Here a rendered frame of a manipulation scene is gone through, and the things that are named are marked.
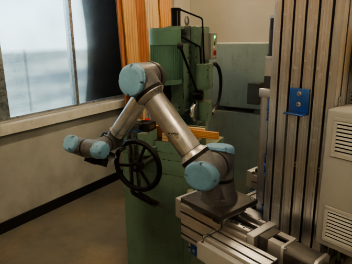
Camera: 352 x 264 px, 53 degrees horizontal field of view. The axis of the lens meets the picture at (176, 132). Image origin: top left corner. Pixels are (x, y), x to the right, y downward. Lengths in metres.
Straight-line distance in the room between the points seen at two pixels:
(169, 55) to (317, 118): 0.97
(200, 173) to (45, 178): 2.18
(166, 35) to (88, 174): 1.96
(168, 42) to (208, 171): 0.94
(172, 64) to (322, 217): 1.12
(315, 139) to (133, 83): 0.66
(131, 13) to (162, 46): 1.70
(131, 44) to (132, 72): 2.32
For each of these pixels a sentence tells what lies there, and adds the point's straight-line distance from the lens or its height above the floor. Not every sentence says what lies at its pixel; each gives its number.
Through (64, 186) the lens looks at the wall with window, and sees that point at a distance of 3.38.
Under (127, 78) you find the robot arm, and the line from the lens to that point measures 1.29.
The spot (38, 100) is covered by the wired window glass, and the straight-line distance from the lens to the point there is 3.17.
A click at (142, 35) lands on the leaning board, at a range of 3.78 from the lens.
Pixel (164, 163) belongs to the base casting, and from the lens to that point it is 1.99.
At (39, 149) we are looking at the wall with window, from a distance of 3.14.
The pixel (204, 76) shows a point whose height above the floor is 1.23.
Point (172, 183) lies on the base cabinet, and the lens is 2.01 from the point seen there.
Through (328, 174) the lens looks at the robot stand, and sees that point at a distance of 1.25.
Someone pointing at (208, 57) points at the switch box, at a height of 1.33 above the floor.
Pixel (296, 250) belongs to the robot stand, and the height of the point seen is 0.77.
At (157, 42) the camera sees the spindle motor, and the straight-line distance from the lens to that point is 1.97.
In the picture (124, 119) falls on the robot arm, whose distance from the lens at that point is 1.52.
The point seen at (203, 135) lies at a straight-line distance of 2.01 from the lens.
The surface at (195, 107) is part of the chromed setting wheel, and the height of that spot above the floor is 1.05.
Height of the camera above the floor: 1.45
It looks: 15 degrees down
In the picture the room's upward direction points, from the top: 1 degrees counter-clockwise
